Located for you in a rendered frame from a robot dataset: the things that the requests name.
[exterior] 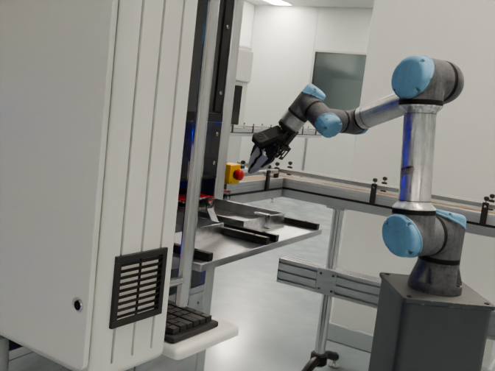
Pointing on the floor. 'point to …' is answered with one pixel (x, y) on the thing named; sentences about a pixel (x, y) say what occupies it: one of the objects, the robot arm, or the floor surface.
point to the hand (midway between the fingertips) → (250, 169)
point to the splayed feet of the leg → (322, 361)
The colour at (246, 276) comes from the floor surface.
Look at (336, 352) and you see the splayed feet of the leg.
